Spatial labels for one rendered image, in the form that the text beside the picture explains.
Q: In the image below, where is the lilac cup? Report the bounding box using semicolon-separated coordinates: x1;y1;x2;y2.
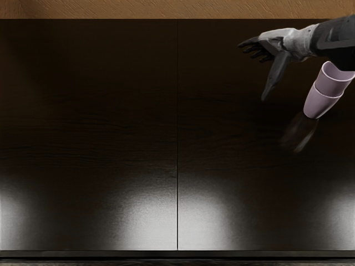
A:
313;60;355;98
303;83;343;120

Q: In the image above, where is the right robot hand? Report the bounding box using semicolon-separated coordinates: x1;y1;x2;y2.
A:
237;23;320;102

